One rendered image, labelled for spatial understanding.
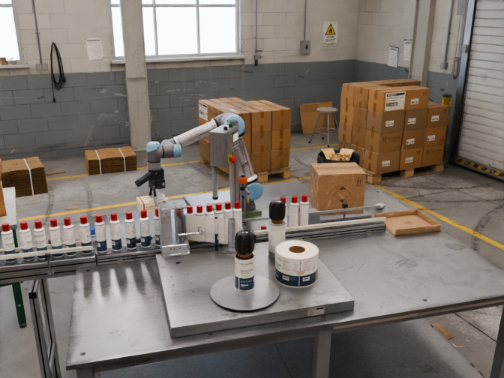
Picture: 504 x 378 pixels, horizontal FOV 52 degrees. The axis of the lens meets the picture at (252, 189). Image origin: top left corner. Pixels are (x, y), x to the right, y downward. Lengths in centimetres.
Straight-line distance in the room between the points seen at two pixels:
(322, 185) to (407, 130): 361
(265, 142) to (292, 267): 417
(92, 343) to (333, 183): 174
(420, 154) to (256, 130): 215
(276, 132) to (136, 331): 455
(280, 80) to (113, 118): 284
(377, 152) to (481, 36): 200
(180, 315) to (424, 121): 516
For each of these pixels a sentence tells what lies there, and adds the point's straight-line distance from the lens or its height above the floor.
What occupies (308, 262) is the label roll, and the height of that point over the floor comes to 101.
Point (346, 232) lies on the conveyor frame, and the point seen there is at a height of 86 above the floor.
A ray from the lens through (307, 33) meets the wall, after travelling 910.
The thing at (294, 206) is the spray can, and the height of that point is 103.
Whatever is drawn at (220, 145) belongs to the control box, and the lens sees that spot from 272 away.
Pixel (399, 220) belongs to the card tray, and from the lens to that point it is 337.
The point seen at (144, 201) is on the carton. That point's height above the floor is 103.
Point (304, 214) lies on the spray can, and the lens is 295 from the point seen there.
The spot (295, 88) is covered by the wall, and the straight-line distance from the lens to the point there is 908.
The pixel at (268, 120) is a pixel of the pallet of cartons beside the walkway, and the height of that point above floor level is 78.
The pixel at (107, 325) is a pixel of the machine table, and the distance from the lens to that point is 232.
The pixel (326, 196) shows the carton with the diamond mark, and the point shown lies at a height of 97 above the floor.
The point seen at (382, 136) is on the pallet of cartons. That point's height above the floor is 61.
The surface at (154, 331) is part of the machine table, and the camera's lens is 225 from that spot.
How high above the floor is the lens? 209
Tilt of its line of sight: 19 degrees down
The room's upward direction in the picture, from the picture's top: straight up
